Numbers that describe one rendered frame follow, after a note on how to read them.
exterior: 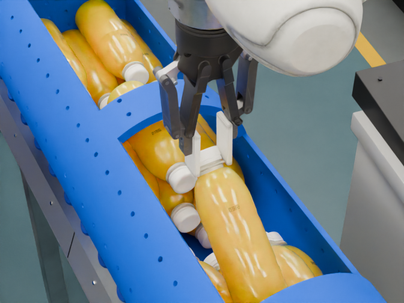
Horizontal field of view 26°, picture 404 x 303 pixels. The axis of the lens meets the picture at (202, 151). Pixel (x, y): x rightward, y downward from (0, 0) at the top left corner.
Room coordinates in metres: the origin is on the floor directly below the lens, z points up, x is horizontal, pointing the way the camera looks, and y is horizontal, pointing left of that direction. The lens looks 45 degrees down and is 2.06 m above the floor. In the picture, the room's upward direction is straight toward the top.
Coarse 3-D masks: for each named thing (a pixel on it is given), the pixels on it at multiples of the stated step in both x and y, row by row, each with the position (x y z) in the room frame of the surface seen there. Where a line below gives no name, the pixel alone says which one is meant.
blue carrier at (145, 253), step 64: (0, 0) 1.25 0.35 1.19; (64, 0) 1.33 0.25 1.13; (128, 0) 1.37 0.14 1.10; (0, 64) 1.17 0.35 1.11; (64, 64) 1.05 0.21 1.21; (64, 128) 0.95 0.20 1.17; (128, 128) 0.89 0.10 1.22; (128, 192) 0.79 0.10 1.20; (256, 192) 0.93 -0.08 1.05; (128, 256) 0.72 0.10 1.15; (192, 256) 0.67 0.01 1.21; (320, 256) 0.78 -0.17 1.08
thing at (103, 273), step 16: (0, 80) 1.35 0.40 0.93; (16, 112) 1.25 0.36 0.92; (32, 144) 1.17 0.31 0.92; (48, 176) 1.09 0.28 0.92; (64, 208) 1.01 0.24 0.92; (80, 224) 0.97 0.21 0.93; (80, 240) 0.94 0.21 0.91; (96, 256) 0.90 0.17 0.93; (96, 272) 0.88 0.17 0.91; (112, 288) 0.84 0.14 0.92
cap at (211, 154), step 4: (208, 148) 0.79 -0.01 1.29; (212, 148) 0.79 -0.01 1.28; (216, 148) 0.79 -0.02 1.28; (200, 152) 0.78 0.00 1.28; (204, 152) 0.78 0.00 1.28; (208, 152) 0.78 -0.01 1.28; (212, 152) 0.78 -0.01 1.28; (216, 152) 0.79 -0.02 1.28; (220, 152) 0.79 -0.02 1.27; (200, 156) 0.78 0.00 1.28; (204, 156) 0.78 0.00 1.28; (208, 156) 0.78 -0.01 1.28; (212, 156) 0.78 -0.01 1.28; (216, 156) 0.78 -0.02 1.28; (220, 156) 0.79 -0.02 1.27; (200, 160) 0.77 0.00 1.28; (204, 160) 0.77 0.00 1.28; (208, 160) 0.77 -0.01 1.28; (212, 160) 0.77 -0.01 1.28; (200, 164) 0.77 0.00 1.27; (204, 164) 0.77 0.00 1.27
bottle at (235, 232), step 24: (216, 168) 0.77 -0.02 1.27; (216, 192) 0.73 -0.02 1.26; (240, 192) 0.74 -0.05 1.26; (216, 216) 0.71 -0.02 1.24; (240, 216) 0.71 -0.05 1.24; (216, 240) 0.70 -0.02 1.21; (240, 240) 0.69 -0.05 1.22; (264, 240) 0.70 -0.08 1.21; (240, 264) 0.67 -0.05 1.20; (264, 264) 0.67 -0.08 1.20; (240, 288) 0.65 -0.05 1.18; (264, 288) 0.64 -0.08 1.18
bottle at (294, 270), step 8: (272, 240) 0.76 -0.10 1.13; (272, 248) 0.74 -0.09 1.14; (280, 248) 0.74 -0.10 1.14; (288, 248) 0.75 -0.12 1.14; (280, 256) 0.72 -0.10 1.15; (288, 256) 0.72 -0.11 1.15; (296, 256) 0.73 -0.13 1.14; (280, 264) 0.71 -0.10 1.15; (288, 264) 0.71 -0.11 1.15; (296, 264) 0.71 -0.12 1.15; (304, 264) 0.72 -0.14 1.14; (288, 272) 0.70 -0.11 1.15; (296, 272) 0.70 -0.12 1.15; (304, 272) 0.70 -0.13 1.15; (312, 272) 0.71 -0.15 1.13; (288, 280) 0.69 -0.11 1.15; (296, 280) 0.68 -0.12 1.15
